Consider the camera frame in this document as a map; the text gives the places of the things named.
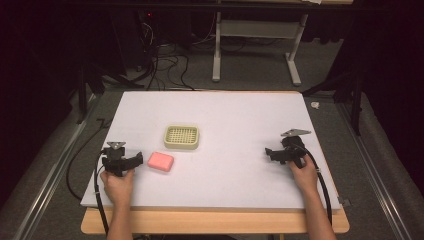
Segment person's right hand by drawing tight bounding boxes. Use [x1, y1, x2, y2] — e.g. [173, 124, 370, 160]
[288, 154, 320, 198]

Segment tangle of black floor cables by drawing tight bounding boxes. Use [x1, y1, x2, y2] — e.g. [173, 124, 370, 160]
[134, 19, 198, 92]

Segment white metal desk frame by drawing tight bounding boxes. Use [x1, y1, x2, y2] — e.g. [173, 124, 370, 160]
[211, 11, 310, 87]

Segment person's left hand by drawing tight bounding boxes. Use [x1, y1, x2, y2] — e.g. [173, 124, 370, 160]
[99, 168, 136, 209]

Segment pink soap bar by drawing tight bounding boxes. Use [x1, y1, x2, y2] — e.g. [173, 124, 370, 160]
[147, 151, 176, 173]

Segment metal floor rail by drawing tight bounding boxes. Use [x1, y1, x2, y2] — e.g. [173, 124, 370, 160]
[335, 102, 414, 240]
[12, 94, 101, 240]

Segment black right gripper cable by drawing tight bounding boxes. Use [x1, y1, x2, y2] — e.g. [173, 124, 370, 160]
[292, 142, 334, 228]

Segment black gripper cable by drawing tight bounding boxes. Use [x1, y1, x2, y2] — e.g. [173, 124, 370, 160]
[65, 117, 114, 236]
[292, 142, 334, 228]

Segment pale green soap dish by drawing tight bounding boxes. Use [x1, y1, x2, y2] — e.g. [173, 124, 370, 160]
[163, 124, 201, 151]

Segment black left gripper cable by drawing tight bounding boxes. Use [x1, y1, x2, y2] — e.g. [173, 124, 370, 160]
[65, 117, 114, 236]

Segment white foam table mat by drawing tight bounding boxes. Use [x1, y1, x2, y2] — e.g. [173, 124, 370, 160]
[80, 90, 342, 212]

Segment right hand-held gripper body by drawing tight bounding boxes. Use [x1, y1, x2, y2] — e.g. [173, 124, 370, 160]
[280, 128, 312, 170]

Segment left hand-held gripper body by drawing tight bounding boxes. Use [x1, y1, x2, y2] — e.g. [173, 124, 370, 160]
[101, 141, 135, 178]

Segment black metal stand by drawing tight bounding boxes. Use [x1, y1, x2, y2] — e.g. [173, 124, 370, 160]
[76, 61, 145, 125]
[301, 64, 365, 137]

